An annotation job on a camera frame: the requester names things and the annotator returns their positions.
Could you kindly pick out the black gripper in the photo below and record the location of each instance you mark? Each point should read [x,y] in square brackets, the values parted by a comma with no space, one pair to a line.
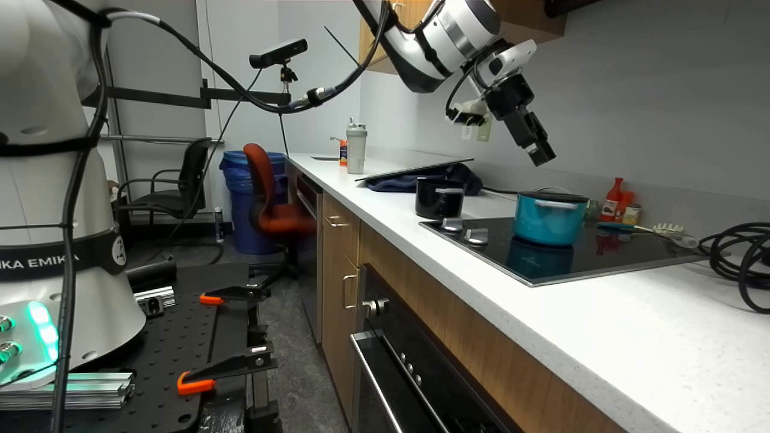
[508,101]

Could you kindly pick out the dark pot lid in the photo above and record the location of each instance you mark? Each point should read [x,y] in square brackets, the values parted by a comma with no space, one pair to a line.
[557,196]

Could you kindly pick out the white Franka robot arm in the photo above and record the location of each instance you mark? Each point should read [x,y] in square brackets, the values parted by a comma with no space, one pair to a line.
[65,295]

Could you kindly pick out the blue pot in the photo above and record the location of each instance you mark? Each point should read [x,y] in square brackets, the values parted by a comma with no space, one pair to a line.
[549,222]

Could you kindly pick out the dark blue cloth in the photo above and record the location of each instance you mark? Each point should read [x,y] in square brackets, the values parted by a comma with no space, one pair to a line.
[445,173]

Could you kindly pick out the red plastic bottle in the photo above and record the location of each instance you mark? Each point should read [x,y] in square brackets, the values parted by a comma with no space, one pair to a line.
[613,200]

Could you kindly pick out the black mug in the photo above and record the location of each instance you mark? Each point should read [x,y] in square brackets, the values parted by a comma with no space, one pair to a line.
[438,197]

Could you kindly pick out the black induction cooktop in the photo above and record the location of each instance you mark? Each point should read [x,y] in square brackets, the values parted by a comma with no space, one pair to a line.
[596,253]

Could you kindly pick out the wooden upper cabinet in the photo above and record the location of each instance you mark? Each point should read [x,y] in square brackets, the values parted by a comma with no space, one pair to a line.
[521,19]

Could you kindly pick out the wooden cabinet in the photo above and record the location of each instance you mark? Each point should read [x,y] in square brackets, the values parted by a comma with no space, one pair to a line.
[521,19]
[521,389]

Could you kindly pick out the silver tumbler bottle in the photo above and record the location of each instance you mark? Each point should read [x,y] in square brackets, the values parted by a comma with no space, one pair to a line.
[358,148]

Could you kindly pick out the small orange bottle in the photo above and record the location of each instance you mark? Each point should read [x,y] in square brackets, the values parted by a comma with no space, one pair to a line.
[342,152]

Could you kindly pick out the wooden lower cabinet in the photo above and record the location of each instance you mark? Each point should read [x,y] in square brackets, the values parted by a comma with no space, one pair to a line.
[521,389]

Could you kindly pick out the orange office chair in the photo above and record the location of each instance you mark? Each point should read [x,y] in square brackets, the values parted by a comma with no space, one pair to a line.
[275,219]

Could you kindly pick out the black built-in oven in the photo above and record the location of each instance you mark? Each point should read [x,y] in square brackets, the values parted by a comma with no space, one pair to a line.
[407,377]

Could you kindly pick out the blue trash bin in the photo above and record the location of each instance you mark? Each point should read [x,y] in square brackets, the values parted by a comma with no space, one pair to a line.
[240,185]

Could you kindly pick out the black office chair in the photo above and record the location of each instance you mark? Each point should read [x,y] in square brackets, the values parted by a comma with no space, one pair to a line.
[169,191]

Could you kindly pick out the black camera on stand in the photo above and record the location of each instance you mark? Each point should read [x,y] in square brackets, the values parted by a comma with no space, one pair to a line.
[281,53]

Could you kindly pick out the orange handled clamp rear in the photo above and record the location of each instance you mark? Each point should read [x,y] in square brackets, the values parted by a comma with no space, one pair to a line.
[251,293]

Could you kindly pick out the orange handled clamp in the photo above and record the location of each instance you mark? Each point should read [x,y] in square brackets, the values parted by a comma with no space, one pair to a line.
[204,380]
[251,293]

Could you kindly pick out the orange handled clamp front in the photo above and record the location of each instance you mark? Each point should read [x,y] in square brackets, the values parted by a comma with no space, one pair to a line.
[204,380]

